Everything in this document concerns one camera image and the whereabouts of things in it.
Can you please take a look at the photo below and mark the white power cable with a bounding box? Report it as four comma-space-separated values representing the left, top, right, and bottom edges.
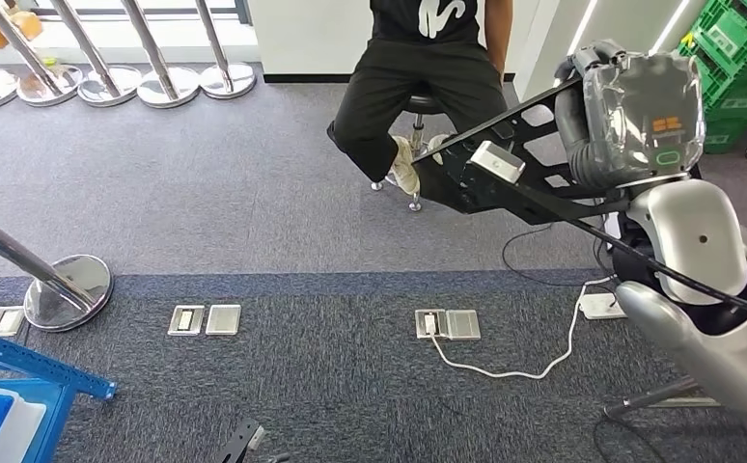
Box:
429, 274, 618, 382

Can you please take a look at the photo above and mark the person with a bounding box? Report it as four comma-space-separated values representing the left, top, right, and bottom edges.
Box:
326, 0, 515, 198

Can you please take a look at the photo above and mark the white plastic tray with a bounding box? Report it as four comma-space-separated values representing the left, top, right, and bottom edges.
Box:
0, 385, 48, 463

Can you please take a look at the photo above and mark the black power cable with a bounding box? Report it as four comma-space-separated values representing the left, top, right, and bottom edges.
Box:
501, 223, 613, 288

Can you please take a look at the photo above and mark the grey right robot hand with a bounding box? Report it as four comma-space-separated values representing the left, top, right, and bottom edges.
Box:
553, 39, 707, 190

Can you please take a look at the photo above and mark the blue metal shelf rack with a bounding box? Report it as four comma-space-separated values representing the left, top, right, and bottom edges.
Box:
0, 322, 119, 463

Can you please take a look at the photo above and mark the black left camera bracket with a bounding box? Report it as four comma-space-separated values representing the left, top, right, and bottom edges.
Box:
209, 418, 266, 463

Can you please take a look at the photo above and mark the open floor socket box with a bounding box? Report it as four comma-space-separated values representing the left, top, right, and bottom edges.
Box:
414, 309, 446, 340

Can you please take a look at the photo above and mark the black camera cable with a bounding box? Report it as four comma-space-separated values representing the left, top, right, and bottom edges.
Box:
565, 217, 747, 321

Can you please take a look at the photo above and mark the steel floor cover plate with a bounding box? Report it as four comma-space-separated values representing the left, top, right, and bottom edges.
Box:
205, 304, 243, 337
0, 306, 28, 338

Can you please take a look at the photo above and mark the black plastic plate frame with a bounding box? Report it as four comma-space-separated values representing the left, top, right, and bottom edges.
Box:
411, 76, 630, 226

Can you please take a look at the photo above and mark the black round stool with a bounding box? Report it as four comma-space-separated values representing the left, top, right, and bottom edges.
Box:
371, 94, 455, 213

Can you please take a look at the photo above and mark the floor socket lid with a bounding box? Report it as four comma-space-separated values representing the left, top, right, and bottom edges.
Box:
443, 309, 482, 341

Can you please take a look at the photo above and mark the grey metal stand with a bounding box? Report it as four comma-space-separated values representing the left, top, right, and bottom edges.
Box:
603, 376, 723, 420

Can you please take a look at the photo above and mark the steel floor socket outlet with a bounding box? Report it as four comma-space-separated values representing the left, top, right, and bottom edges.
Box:
167, 304, 207, 338

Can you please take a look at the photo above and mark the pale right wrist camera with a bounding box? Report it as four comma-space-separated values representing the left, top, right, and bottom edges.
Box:
469, 140, 527, 184

